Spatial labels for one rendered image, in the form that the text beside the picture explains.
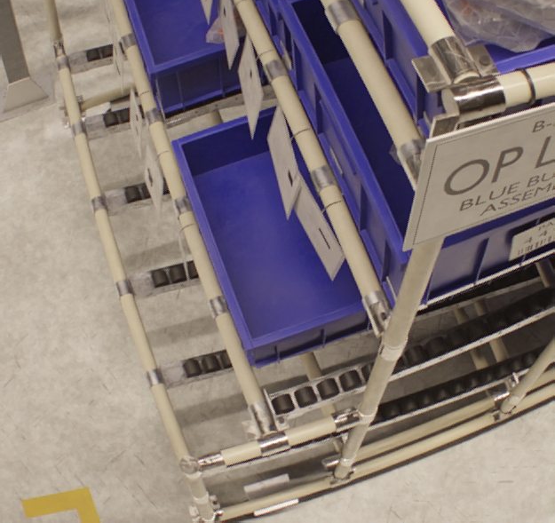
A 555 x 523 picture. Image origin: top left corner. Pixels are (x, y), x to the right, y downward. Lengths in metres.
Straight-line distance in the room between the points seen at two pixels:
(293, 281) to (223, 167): 0.24
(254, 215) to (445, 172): 0.91
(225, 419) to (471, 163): 1.59
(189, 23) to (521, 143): 1.17
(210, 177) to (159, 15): 0.38
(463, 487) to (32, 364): 1.07
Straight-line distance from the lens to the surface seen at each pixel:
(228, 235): 1.77
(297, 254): 1.75
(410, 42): 0.92
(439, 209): 0.97
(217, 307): 1.74
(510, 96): 0.85
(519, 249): 1.34
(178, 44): 1.97
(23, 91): 2.77
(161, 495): 2.39
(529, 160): 0.97
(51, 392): 2.48
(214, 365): 1.99
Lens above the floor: 2.34
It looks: 66 degrees down
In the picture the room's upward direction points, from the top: 4 degrees clockwise
